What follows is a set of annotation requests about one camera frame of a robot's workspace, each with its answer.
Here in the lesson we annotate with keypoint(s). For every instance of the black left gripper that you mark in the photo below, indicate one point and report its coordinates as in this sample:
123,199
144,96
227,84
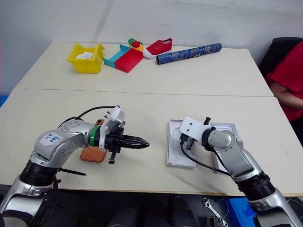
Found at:
116,142

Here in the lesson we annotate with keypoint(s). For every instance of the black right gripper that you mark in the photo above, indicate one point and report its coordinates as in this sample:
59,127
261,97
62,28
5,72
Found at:
187,142

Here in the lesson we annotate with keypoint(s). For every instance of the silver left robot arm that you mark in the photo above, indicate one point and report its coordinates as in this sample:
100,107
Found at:
59,151

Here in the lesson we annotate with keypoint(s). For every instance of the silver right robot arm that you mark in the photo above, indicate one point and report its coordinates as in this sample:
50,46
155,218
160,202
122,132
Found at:
239,156

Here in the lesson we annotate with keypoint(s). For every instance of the white phone box base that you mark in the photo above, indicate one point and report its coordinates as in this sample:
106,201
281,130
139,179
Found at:
175,151

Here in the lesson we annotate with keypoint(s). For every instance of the silver wrench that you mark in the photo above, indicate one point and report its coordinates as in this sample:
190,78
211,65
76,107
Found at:
213,209

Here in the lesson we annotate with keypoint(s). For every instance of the dark rounded shape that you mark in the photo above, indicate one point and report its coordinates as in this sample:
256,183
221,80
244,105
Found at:
125,216

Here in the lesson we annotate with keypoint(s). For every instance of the red plastic tray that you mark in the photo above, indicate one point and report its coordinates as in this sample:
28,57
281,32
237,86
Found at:
127,61

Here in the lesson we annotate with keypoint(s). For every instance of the teal plastic tray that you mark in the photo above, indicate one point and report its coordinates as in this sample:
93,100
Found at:
112,60

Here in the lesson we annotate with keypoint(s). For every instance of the blue plastic crate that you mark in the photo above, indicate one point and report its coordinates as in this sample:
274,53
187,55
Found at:
239,210

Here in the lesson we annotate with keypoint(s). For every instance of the blue patterned tube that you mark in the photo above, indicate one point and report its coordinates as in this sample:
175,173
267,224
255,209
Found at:
189,53

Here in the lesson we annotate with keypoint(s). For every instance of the yellow plastic bin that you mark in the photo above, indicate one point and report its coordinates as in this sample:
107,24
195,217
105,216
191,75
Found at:
86,63

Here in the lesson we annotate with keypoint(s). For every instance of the yellow toy brick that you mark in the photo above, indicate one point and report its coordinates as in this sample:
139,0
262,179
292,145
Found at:
140,47

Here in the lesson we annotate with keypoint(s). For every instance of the red canvas shoe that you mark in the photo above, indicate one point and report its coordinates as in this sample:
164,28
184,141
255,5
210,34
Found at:
158,47

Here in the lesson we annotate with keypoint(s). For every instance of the red toy brick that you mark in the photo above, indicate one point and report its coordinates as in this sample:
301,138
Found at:
136,44

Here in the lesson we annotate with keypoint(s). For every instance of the white object in bin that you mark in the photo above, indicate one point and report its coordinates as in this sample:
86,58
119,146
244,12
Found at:
85,55

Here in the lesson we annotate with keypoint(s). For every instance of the toy building bricks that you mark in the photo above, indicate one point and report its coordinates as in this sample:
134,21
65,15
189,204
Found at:
132,41

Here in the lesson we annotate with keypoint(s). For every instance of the person in red shirt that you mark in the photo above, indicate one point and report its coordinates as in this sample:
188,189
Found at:
290,71

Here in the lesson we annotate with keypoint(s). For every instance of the black chair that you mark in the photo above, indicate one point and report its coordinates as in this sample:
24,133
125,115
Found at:
274,52

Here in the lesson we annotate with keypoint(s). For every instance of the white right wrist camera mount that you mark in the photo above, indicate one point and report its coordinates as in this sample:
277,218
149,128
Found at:
191,128

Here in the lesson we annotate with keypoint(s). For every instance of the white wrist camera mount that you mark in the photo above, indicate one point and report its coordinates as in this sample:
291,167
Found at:
113,123
191,128

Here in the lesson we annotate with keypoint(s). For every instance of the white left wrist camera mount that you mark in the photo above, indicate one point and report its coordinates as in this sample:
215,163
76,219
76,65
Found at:
113,123

